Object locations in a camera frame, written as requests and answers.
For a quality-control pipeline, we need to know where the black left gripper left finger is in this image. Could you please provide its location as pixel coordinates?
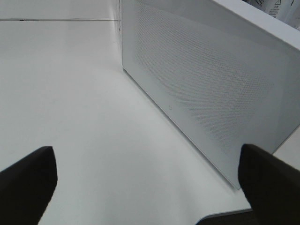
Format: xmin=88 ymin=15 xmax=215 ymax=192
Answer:
xmin=0 ymin=146 xmax=58 ymax=225

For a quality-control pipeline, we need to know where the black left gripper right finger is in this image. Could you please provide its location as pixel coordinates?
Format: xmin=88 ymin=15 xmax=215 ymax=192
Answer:
xmin=238 ymin=144 xmax=300 ymax=225

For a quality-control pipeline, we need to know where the white microwave door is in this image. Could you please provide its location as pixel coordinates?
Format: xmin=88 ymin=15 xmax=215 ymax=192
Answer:
xmin=121 ymin=0 xmax=300 ymax=188

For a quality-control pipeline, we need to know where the white microwave oven body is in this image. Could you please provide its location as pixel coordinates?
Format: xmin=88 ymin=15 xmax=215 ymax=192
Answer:
xmin=243 ymin=0 xmax=300 ymax=31

